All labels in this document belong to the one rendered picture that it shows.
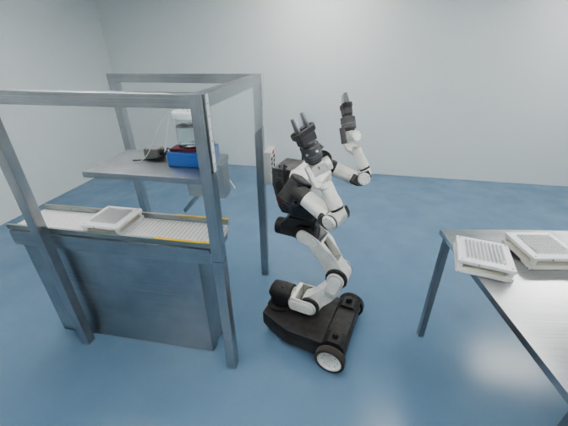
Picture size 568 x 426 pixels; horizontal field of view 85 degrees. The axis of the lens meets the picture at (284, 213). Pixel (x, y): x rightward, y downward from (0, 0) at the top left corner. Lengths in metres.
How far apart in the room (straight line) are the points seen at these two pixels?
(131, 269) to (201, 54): 4.06
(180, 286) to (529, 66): 5.01
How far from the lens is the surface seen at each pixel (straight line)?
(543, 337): 1.64
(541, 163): 5.99
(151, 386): 2.40
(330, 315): 2.39
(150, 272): 2.13
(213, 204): 1.53
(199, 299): 2.11
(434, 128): 5.33
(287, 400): 2.20
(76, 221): 2.39
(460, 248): 1.85
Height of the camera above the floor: 1.89
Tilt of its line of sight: 28 degrees down
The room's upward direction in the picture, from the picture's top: straight up
